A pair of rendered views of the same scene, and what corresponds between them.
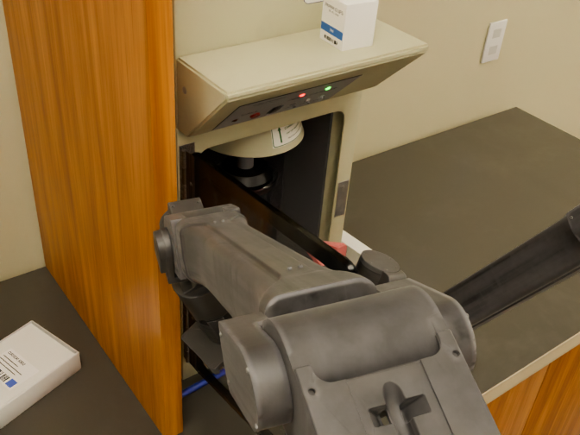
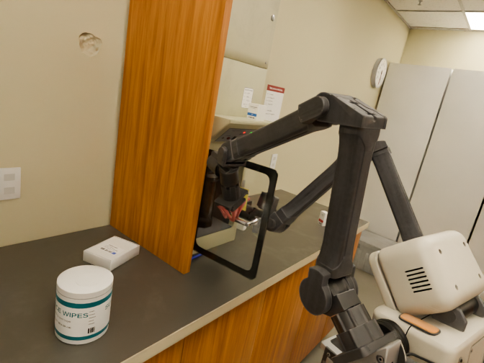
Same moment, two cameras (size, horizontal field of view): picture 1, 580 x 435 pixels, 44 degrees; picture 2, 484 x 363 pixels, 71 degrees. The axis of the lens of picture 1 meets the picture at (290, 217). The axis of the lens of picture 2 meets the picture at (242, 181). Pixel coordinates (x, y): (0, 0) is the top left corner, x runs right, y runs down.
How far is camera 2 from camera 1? 0.57 m
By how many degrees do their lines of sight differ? 24
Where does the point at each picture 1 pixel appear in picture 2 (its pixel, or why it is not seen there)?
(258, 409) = (323, 104)
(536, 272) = (329, 178)
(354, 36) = (259, 116)
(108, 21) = (190, 94)
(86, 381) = (142, 258)
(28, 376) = (120, 251)
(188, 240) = (240, 140)
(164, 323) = (194, 212)
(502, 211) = not seen: hidden behind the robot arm
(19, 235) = (100, 209)
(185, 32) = not seen: hidden behind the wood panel
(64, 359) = (134, 247)
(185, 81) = not seen: hidden behind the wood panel
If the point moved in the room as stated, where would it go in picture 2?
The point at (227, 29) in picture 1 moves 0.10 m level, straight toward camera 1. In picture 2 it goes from (220, 109) to (227, 111)
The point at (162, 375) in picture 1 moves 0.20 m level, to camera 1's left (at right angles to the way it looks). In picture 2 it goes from (189, 238) to (129, 233)
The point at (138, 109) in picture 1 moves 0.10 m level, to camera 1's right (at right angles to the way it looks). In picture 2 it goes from (200, 122) to (230, 127)
